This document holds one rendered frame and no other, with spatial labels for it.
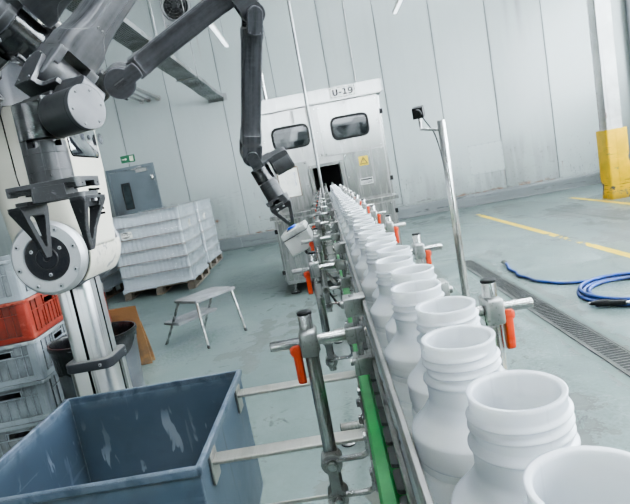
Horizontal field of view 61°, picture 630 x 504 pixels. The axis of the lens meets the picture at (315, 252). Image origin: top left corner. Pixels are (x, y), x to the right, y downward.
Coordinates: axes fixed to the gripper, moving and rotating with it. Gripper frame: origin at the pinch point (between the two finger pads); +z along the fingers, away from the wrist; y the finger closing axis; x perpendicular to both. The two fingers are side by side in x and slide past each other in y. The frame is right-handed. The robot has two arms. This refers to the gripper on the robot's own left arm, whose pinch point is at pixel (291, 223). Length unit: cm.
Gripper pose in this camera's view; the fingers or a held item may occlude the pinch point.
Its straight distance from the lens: 163.0
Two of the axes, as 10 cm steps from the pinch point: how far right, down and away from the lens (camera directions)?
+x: -8.6, 5.0, 0.9
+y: 0.1, -1.5, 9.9
